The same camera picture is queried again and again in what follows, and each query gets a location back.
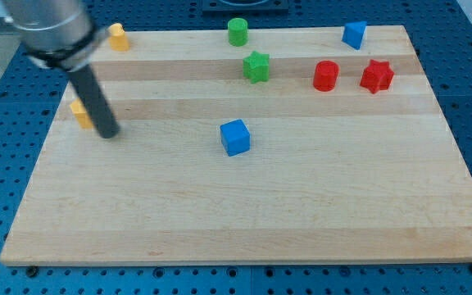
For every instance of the green star block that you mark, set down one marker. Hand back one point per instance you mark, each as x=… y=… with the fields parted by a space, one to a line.
x=256 y=67

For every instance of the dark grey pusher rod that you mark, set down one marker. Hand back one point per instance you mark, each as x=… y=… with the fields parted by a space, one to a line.
x=95 y=103

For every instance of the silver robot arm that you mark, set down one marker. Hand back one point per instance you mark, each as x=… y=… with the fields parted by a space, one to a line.
x=56 y=33

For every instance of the red star block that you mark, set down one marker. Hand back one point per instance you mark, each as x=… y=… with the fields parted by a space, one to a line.
x=377 y=76

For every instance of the green cylinder block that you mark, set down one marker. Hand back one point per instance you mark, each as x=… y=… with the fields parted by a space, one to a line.
x=237 y=32

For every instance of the red cylinder block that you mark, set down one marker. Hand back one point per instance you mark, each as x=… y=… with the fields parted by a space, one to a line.
x=325 y=76

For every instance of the blue cube block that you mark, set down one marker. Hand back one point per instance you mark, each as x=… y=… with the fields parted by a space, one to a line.
x=235 y=137

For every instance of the blue triangle block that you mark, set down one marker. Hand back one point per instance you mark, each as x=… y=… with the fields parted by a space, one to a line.
x=353 y=34

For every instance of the wooden board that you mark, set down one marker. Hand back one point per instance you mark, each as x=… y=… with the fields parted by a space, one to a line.
x=337 y=177

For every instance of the yellow heart block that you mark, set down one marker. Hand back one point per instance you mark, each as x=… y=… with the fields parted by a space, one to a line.
x=117 y=39

